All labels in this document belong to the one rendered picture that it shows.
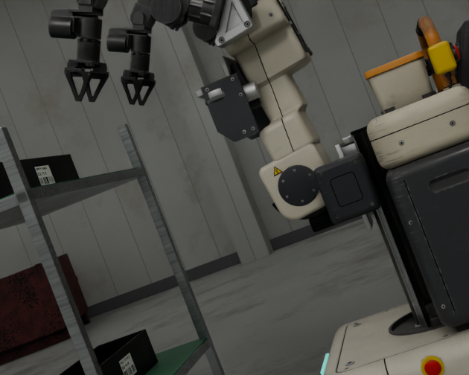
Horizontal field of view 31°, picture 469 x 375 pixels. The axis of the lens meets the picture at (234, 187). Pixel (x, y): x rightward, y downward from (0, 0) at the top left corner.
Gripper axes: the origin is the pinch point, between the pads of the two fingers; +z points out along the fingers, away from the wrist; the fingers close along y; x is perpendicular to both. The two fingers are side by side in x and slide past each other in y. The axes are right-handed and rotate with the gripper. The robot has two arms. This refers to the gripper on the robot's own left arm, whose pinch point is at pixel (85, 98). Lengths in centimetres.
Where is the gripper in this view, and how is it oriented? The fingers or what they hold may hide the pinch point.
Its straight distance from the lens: 215.9
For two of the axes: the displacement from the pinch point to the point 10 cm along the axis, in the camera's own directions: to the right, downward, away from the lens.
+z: -0.8, 9.9, 1.0
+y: -1.8, 0.8, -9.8
